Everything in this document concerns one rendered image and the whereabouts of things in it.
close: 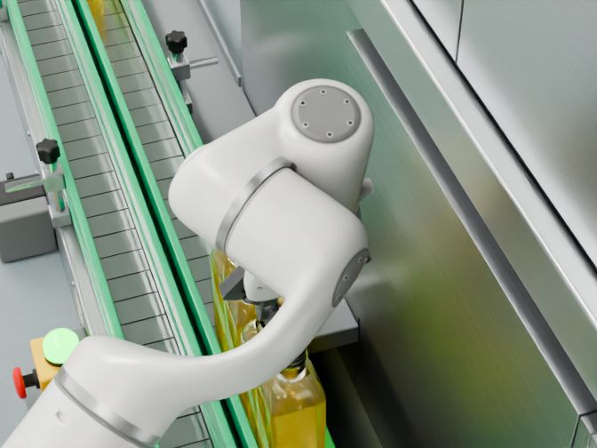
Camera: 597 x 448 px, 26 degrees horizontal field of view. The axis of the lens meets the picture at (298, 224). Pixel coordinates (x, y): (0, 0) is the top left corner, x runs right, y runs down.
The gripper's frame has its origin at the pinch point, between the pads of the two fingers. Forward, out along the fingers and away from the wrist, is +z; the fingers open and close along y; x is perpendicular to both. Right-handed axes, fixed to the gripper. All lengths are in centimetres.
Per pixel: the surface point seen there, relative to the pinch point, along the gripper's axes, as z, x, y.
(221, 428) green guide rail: 23.4, 1.2, 5.9
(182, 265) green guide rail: 29.3, -21.5, 3.3
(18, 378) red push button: 45, -20, 24
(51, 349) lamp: 41, -21, 20
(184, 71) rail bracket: 39, -55, -7
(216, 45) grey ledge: 50, -67, -15
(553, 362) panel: -18.0, 18.5, -12.4
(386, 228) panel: 3.9, -6.6, -12.3
